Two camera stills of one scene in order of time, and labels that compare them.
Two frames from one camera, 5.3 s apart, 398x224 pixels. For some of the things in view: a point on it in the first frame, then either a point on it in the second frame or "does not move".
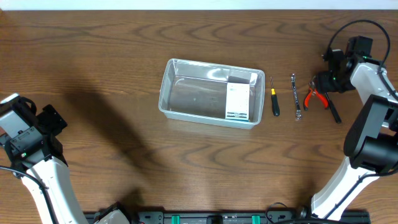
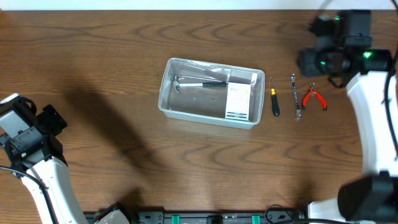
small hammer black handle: (337, 119) -> (177, 85)
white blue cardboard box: (237, 101) does not move
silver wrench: (298, 116) does not move
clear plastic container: (224, 95) does not move
